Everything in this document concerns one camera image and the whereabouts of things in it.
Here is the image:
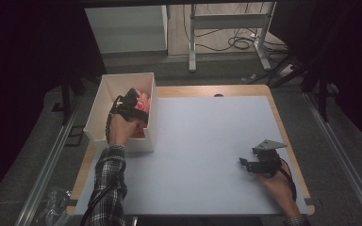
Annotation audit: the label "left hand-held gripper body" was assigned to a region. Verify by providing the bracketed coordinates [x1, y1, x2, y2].
[112, 87, 141, 122]

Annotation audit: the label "pale grey table mat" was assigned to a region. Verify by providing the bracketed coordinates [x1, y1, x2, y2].
[74, 95, 309, 217]

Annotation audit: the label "pink glove with red logo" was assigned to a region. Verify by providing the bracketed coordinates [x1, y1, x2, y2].
[134, 89, 152, 113]

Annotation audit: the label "white metal desk frame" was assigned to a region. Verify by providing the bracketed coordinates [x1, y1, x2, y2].
[188, 1, 278, 73]

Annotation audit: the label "person's right hand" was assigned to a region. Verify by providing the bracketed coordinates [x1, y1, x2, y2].
[256, 170, 300, 219]

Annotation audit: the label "black floor cables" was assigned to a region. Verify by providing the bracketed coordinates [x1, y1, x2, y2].
[182, 3, 289, 55]

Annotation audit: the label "clear plastic bag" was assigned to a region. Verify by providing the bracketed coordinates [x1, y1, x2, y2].
[32, 186, 74, 226]

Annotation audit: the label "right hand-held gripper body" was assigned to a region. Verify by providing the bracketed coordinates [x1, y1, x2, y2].
[252, 138, 288, 177]

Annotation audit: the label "aluminium floor rail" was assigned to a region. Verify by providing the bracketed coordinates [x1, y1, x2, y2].
[304, 91, 362, 226]
[14, 96, 83, 226]

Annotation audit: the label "person's left hand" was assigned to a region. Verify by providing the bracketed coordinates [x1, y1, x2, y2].
[107, 112, 140, 146]

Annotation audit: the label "black metal stand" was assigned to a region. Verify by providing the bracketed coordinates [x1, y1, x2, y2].
[301, 71, 341, 123]
[51, 71, 87, 126]

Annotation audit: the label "white cabinet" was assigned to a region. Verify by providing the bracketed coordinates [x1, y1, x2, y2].
[84, 5, 169, 55]

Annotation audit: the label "white box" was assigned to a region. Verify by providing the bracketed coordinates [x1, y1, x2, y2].
[83, 73, 158, 154]

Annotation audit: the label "white power strip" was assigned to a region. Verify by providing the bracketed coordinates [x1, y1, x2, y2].
[276, 63, 295, 78]

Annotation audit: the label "right hand-held gripper black cable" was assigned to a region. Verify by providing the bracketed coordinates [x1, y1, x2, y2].
[278, 157, 298, 202]

